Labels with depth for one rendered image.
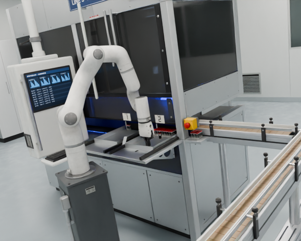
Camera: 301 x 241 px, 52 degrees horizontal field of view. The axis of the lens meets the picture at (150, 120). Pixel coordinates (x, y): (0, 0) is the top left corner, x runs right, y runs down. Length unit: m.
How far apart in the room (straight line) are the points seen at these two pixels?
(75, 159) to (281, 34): 5.33
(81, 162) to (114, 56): 0.66
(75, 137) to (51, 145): 0.81
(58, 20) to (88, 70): 1.18
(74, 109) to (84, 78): 0.19
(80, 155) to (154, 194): 0.92
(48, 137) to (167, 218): 1.17
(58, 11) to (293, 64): 4.78
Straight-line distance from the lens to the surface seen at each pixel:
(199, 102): 2.30
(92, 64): 1.78
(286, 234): 1.78
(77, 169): 1.91
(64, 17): 2.84
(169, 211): 2.56
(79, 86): 1.82
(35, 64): 2.56
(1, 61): 6.91
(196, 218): 2.46
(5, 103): 6.90
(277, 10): 6.59
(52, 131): 2.63
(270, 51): 6.67
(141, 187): 2.66
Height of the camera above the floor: 1.58
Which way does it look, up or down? 14 degrees down
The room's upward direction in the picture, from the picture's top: 9 degrees counter-clockwise
